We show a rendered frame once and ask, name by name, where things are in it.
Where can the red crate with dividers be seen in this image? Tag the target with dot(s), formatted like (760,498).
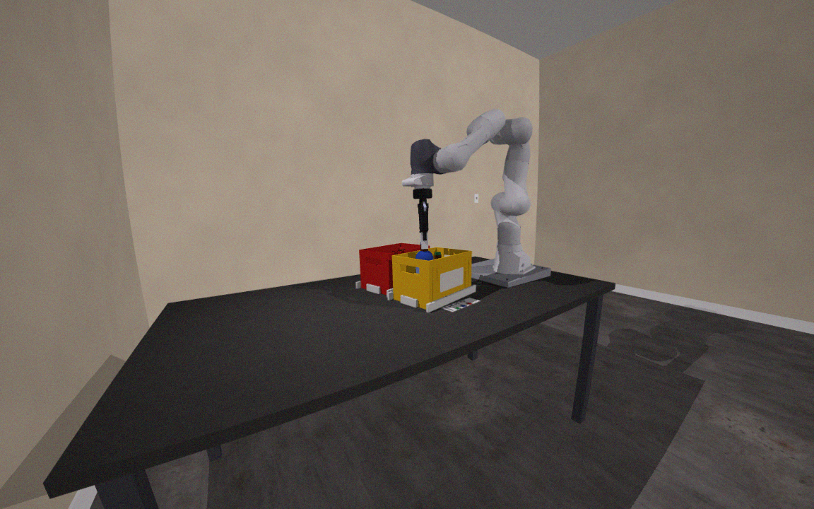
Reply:
(376,264)

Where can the white paper strip with colored marks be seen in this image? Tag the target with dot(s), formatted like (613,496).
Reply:
(461,304)

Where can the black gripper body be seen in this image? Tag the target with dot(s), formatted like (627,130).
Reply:
(422,195)

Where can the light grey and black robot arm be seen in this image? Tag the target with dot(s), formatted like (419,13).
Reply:
(427,158)

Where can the blue bottle with light blue label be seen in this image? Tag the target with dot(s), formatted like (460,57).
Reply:
(423,254)

